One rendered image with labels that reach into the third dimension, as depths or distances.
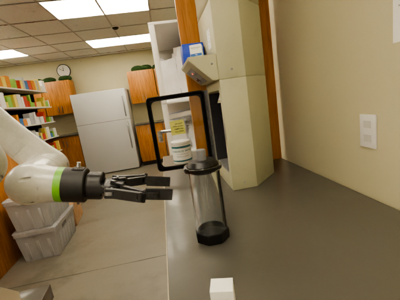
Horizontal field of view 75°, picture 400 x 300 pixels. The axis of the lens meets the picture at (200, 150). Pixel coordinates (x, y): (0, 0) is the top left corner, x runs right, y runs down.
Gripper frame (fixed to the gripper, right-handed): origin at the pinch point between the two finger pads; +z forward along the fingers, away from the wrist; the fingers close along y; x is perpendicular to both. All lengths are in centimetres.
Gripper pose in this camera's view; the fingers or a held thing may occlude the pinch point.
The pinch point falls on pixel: (164, 187)
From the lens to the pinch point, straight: 75.3
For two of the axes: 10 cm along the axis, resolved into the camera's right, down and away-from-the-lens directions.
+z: 9.8, 0.5, 1.8
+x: -0.8, 9.8, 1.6
